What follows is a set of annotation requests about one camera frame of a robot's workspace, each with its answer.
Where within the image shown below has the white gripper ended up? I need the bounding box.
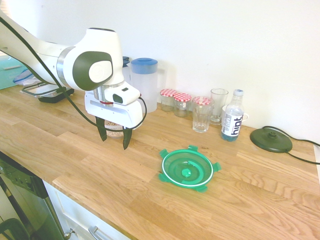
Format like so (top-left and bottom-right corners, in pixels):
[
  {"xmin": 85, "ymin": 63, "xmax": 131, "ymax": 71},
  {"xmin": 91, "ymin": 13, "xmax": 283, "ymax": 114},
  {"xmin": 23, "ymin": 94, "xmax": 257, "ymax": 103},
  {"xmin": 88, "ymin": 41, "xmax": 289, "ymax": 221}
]
[{"xmin": 84, "ymin": 91, "xmax": 144, "ymax": 151}]

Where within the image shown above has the teal box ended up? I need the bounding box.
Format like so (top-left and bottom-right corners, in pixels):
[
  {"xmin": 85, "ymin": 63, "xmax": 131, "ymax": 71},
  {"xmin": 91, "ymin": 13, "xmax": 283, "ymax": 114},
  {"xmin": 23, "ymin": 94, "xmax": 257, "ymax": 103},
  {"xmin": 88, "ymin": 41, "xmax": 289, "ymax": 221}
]
[{"xmin": 0, "ymin": 56, "xmax": 35, "ymax": 91}]

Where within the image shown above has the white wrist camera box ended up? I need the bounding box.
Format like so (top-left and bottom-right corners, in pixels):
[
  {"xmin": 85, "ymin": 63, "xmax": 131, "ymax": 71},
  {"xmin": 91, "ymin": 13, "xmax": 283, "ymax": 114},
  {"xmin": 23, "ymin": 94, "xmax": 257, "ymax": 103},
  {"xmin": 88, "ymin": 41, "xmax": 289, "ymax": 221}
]
[{"xmin": 103, "ymin": 84, "xmax": 142, "ymax": 106}]

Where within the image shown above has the black kettle base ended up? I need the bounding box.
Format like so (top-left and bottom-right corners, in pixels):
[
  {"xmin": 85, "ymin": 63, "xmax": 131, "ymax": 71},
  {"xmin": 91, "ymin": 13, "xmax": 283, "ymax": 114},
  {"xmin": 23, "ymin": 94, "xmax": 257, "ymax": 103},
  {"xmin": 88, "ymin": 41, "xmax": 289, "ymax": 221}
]
[{"xmin": 249, "ymin": 126, "xmax": 294, "ymax": 154}]

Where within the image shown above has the silver cabinet knob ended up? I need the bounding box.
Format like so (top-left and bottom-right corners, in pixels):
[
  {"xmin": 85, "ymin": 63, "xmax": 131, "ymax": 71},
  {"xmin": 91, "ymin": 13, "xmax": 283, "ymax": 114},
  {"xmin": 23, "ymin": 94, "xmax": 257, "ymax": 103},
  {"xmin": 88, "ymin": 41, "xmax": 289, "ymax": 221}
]
[{"xmin": 63, "ymin": 228, "xmax": 76, "ymax": 240}]

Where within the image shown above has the glass jar checkered lid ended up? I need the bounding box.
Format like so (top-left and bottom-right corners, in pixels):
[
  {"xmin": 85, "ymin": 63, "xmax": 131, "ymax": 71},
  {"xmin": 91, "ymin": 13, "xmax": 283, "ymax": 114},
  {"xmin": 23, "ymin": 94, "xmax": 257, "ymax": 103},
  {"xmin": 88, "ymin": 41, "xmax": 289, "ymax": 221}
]
[
  {"xmin": 191, "ymin": 96, "xmax": 215, "ymax": 118},
  {"xmin": 159, "ymin": 88, "xmax": 178, "ymax": 112},
  {"xmin": 172, "ymin": 92, "xmax": 193, "ymax": 118}
]

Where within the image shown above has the tall footed glass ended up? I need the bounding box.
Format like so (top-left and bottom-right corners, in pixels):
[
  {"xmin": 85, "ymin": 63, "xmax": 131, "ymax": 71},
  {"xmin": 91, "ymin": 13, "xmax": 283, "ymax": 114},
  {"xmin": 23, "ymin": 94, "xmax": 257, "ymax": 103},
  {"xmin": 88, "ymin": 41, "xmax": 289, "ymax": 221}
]
[{"xmin": 209, "ymin": 88, "xmax": 230, "ymax": 126}]

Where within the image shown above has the white cabinet drawer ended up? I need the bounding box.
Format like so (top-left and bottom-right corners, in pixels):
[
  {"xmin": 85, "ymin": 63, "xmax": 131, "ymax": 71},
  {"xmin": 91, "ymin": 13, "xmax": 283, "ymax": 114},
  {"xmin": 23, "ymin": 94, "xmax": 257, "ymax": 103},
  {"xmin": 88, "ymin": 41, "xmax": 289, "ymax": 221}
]
[{"xmin": 43, "ymin": 179, "xmax": 132, "ymax": 240}]

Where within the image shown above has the clear hint water bottle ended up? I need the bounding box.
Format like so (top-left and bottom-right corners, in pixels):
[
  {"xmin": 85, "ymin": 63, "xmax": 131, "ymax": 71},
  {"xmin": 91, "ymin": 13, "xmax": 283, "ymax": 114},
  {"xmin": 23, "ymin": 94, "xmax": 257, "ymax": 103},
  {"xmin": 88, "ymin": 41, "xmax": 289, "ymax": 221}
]
[{"xmin": 220, "ymin": 89, "xmax": 245, "ymax": 144}]

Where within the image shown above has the ribbed drinking glass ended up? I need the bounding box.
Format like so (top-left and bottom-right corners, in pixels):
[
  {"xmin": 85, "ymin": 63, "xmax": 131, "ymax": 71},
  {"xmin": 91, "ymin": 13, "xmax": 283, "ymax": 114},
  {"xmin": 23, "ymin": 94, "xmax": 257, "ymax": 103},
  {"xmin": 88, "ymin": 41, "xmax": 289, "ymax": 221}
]
[{"xmin": 191, "ymin": 102, "xmax": 215, "ymax": 134}]

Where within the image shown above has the black kitchen scale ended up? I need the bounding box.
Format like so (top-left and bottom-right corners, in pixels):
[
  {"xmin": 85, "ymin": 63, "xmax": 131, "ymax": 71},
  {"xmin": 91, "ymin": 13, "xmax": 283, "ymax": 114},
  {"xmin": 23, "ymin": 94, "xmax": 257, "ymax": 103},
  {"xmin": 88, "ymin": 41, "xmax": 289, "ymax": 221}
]
[{"xmin": 37, "ymin": 90, "xmax": 74, "ymax": 104}]

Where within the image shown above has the clear zip bag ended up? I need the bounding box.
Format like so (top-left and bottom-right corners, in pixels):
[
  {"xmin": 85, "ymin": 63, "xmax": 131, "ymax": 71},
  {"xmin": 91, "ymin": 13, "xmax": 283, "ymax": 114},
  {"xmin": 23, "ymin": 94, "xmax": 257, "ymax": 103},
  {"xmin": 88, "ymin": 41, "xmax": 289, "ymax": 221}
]
[{"xmin": 12, "ymin": 69, "xmax": 44, "ymax": 87}]

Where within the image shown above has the white mug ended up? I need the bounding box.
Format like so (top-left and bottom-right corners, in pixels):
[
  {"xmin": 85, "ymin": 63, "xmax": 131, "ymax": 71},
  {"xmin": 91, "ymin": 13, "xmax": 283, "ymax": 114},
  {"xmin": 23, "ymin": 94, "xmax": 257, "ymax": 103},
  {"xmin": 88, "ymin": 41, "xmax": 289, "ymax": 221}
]
[{"xmin": 221, "ymin": 104, "xmax": 250, "ymax": 123}]

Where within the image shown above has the green round container lid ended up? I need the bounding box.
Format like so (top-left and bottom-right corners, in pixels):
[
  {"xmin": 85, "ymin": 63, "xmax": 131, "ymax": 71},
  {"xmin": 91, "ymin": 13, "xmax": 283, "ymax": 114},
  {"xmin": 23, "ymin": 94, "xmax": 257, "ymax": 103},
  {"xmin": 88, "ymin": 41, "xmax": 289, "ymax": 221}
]
[{"xmin": 158, "ymin": 144, "xmax": 223, "ymax": 193}]

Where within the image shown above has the clear bowl with cereal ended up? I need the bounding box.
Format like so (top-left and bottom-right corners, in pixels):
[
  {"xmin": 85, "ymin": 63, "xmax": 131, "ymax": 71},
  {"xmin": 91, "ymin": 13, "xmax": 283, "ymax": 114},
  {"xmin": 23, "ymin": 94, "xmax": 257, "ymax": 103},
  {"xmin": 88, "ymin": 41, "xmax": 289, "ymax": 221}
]
[{"xmin": 104, "ymin": 119, "xmax": 125, "ymax": 140}]

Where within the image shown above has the clear pitcher blue lid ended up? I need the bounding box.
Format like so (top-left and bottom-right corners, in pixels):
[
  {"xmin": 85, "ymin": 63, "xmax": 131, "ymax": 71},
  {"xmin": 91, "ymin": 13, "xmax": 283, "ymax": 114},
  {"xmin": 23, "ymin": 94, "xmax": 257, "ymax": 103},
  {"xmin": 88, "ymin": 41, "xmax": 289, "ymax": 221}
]
[{"xmin": 129, "ymin": 57, "xmax": 167, "ymax": 114}]

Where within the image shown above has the silver drawer handle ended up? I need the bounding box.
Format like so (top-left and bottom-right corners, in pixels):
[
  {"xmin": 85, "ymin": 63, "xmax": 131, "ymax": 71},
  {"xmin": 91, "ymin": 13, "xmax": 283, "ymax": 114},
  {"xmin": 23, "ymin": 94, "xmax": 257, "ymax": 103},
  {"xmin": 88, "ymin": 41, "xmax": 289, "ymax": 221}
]
[{"xmin": 87, "ymin": 225, "xmax": 114, "ymax": 240}]

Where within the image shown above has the steel dishwasher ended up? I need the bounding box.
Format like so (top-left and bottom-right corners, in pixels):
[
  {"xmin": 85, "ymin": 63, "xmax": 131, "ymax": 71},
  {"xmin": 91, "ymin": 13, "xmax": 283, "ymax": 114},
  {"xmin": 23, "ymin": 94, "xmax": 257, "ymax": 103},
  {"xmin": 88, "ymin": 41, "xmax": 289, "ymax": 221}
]
[{"xmin": 0, "ymin": 151, "xmax": 66, "ymax": 240}]

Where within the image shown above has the black kettle power cable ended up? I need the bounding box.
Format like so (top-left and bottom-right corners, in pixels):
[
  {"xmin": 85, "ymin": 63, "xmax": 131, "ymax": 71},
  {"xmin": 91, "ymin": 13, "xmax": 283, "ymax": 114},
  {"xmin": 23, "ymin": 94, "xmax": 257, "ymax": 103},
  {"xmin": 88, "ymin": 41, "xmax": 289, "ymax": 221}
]
[{"xmin": 261, "ymin": 125, "xmax": 320, "ymax": 166}]

